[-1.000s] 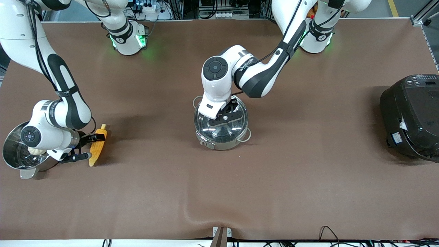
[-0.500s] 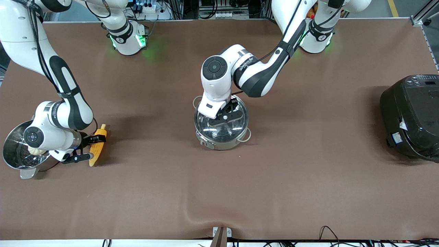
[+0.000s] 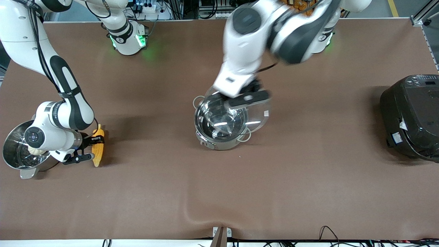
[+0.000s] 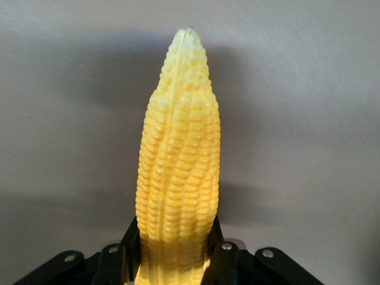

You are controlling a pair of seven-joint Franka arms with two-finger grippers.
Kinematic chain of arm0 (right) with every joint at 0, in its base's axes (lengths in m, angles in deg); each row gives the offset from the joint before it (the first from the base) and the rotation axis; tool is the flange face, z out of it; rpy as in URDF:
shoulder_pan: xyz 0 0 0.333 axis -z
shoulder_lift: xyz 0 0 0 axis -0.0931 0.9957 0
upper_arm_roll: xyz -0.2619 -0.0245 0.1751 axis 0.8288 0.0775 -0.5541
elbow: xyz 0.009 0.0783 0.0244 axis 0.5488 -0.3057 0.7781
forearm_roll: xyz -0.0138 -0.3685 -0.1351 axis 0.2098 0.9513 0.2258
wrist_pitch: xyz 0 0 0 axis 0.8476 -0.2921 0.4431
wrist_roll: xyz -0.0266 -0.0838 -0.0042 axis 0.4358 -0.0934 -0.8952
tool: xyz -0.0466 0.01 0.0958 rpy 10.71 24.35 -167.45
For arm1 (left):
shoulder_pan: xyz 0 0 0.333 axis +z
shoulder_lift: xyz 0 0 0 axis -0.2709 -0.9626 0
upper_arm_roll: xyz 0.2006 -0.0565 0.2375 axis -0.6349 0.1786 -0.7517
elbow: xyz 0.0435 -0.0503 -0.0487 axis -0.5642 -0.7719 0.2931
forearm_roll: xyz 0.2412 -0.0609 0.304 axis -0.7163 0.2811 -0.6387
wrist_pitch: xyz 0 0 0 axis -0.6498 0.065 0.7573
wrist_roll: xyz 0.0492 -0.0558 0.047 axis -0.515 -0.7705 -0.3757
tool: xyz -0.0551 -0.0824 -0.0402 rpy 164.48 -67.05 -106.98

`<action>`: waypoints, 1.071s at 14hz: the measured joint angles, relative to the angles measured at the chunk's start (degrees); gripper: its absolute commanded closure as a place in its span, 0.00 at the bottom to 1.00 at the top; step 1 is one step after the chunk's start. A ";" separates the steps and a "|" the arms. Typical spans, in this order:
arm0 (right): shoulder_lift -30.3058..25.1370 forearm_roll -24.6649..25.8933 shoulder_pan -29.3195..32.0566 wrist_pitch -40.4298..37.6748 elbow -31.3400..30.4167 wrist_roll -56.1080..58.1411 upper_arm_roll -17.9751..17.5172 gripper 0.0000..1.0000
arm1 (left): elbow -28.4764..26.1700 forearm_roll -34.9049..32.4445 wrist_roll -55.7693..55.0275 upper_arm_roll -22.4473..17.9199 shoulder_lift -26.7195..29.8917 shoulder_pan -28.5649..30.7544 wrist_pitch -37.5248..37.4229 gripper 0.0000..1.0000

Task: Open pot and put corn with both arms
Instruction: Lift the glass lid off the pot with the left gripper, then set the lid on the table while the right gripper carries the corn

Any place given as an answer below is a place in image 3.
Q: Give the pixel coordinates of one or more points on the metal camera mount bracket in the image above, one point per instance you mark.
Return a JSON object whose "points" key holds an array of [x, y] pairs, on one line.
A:
{"points": [[221, 235]]}

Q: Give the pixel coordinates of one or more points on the glass pot lid with knob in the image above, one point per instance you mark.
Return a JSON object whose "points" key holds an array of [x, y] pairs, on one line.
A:
{"points": [[262, 116]]}

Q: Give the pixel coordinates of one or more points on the perforated steel steamer plate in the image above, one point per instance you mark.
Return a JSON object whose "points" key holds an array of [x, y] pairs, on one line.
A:
{"points": [[25, 158]]}

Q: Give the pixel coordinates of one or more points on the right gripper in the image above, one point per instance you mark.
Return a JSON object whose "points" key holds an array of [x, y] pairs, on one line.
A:
{"points": [[87, 140]]}

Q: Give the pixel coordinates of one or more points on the black rice cooker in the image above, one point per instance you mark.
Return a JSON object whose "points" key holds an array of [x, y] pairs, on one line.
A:
{"points": [[408, 123]]}

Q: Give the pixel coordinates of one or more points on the white steamed bun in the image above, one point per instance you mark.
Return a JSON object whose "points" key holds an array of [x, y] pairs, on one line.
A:
{"points": [[36, 151]]}

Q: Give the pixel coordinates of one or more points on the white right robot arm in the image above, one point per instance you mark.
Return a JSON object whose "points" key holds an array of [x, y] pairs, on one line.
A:
{"points": [[72, 103]]}

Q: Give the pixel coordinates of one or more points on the steel steamer pot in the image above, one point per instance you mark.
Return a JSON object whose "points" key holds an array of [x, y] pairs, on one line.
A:
{"points": [[13, 154]]}

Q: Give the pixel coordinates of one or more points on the pile of orange toys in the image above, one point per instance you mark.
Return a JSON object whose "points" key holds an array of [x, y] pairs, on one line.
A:
{"points": [[301, 5]]}

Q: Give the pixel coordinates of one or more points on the white power strip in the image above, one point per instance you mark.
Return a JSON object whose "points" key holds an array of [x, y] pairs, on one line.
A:
{"points": [[152, 9], [223, 15]]}

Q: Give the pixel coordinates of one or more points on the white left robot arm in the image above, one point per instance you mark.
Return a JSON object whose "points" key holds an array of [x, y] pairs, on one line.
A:
{"points": [[247, 37]]}

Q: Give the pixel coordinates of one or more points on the brown table mat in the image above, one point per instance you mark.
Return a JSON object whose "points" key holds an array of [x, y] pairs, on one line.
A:
{"points": [[205, 192]]}

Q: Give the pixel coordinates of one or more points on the yellow corn cob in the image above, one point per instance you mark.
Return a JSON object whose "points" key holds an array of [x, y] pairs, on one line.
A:
{"points": [[98, 155]]}

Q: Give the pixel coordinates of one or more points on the aluminium frame profile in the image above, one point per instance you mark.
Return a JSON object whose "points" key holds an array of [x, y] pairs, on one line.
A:
{"points": [[423, 17]]}

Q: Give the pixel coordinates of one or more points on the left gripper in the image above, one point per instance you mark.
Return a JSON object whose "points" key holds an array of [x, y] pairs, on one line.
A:
{"points": [[254, 85]]}

